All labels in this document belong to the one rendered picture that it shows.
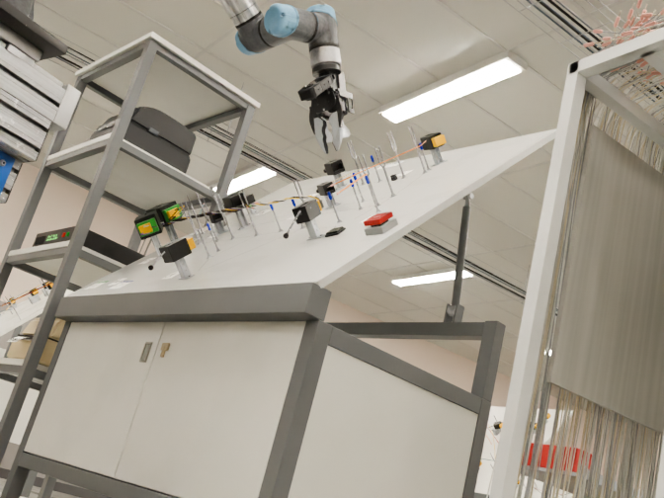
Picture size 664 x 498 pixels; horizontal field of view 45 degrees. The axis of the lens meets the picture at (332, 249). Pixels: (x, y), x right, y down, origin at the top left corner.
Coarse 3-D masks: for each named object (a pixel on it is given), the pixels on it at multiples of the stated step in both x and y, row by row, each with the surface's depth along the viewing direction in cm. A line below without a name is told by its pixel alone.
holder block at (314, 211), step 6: (300, 204) 200; (306, 204) 197; (312, 204) 197; (294, 210) 197; (300, 210) 196; (306, 210) 195; (312, 210) 197; (318, 210) 199; (294, 216) 197; (300, 216) 196; (306, 216) 195; (312, 216) 197; (300, 222) 197
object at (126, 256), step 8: (48, 232) 281; (56, 232) 275; (64, 232) 269; (72, 232) 265; (88, 232) 265; (40, 240) 283; (48, 240) 278; (56, 240) 272; (64, 240) 267; (88, 240) 264; (96, 240) 266; (104, 240) 268; (112, 240) 270; (88, 248) 265; (96, 248) 266; (104, 248) 268; (112, 248) 270; (120, 248) 272; (128, 248) 274; (112, 256) 270; (120, 256) 272; (128, 256) 274; (136, 256) 276; (144, 256) 278; (128, 264) 274
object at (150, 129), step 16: (144, 112) 284; (160, 112) 289; (112, 128) 282; (128, 128) 279; (144, 128) 285; (160, 128) 288; (176, 128) 293; (144, 144) 283; (160, 144) 288; (176, 144) 293; (192, 144) 298; (176, 160) 292
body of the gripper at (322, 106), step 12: (312, 72) 195; (324, 72) 195; (336, 72) 196; (336, 84) 196; (324, 96) 192; (336, 96) 192; (348, 96) 195; (312, 108) 194; (324, 108) 192; (348, 108) 195
